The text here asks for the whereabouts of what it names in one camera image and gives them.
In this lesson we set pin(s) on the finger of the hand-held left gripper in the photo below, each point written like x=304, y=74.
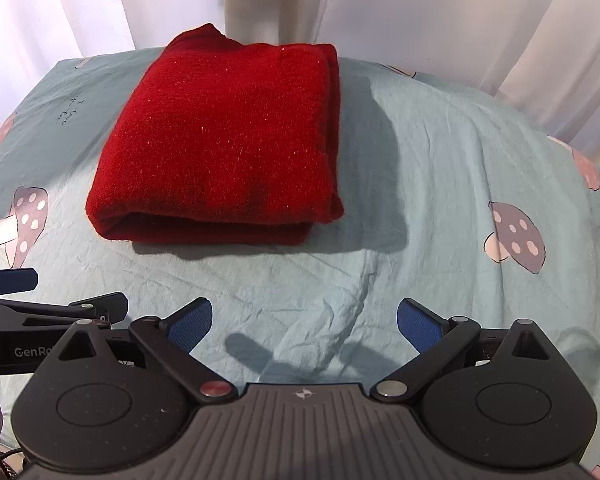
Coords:
x=11, y=281
x=55, y=311

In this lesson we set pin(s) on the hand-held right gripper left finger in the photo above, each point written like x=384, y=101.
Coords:
x=190, y=325

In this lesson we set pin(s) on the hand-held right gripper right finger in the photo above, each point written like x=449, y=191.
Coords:
x=422, y=327

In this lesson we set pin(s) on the red knit sweater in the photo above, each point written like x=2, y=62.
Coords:
x=220, y=145

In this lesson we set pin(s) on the teal mushroom print bedsheet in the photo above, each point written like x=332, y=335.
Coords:
x=430, y=200

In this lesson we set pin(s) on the white curtain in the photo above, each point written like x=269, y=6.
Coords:
x=430, y=15

